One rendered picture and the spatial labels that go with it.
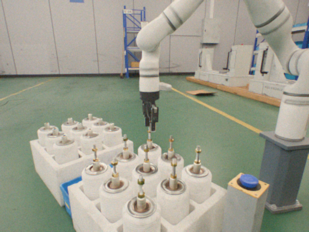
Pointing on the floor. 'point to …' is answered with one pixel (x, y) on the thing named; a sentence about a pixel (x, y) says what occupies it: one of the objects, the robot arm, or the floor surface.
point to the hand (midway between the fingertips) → (150, 125)
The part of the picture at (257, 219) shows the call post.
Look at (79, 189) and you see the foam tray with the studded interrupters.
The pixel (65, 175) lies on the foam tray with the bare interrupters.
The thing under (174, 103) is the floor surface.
